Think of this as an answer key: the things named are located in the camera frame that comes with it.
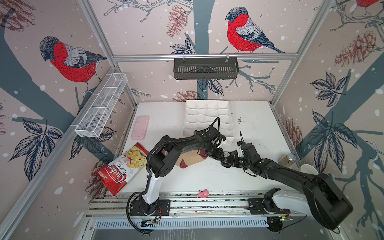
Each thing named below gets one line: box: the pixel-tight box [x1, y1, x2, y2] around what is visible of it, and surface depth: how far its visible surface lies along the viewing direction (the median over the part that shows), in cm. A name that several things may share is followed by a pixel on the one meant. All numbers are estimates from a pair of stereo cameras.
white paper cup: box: [300, 164, 319, 175], surface depth 78 cm
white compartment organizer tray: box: [182, 100, 235, 144], surface depth 110 cm
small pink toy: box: [197, 189, 210, 198], surface depth 78 cm
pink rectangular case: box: [130, 115, 150, 141], surface depth 108 cm
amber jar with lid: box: [277, 153, 297, 168], surface depth 85 cm
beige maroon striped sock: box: [175, 149, 208, 169], surface depth 91 cm
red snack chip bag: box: [96, 142, 150, 196], surface depth 81 cm
